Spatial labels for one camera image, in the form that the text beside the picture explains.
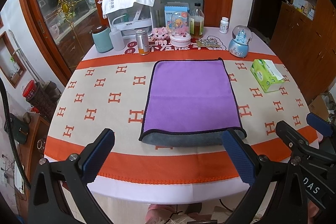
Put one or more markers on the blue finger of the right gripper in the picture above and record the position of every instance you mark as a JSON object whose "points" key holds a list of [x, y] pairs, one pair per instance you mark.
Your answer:
{"points": [[323, 127]]}

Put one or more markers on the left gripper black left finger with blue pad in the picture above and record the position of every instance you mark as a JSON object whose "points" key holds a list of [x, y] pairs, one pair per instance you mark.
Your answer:
{"points": [[47, 203]]}

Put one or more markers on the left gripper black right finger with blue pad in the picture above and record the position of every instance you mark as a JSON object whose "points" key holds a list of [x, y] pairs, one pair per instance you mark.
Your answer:
{"points": [[288, 203]]}

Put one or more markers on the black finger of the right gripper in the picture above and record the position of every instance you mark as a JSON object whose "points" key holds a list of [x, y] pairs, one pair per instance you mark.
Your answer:
{"points": [[291, 138]]}

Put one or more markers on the purple and grey towel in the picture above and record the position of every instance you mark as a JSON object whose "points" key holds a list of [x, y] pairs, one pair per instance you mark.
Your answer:
{"points": [[190, 103]]}

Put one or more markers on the green tissue pack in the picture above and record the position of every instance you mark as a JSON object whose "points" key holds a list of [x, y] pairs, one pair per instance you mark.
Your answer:
{"points": [[267, 75]]}

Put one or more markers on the wooden cabinet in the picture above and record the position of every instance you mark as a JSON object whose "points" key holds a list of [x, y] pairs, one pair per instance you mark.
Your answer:
{"points": [[304, 40]]}

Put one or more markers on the red lidded jar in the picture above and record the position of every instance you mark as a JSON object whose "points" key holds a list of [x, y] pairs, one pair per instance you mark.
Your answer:
{"points": [[30, 89]]}

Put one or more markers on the blue castle snow globe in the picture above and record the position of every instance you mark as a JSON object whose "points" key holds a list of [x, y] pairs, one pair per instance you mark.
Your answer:
{"points": [[239, 44]]}

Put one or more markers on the white pill bottle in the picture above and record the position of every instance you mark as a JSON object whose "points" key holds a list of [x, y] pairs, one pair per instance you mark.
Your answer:
{"points": [[224, 24]]}

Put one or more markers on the duck dome music box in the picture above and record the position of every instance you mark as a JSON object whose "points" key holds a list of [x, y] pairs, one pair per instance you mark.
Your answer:
{"points": [[180, 36]]}

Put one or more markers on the glass bottle yellow liquid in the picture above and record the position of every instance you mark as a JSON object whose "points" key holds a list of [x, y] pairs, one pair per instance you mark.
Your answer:
{"points": [[197, 20]]}

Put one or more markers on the pink block pig figure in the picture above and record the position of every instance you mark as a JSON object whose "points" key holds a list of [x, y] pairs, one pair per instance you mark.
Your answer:
{"points": [[160, 33]]}

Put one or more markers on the light blue carton box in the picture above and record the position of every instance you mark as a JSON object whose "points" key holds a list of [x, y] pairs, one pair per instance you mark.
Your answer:
{"points": [[176, 14]]}

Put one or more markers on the teal cylindrical humidifier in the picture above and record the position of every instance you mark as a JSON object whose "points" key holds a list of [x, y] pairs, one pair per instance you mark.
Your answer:
{"points": [[101, 38]]}

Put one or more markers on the translucent plastic squeeze bottle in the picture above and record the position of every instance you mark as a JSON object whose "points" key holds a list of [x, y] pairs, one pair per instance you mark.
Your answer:
{"points": [[116, 39]]}

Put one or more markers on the silver orange metal can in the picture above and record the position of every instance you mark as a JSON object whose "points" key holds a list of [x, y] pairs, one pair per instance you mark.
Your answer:
{"points": [[142, 42]]}

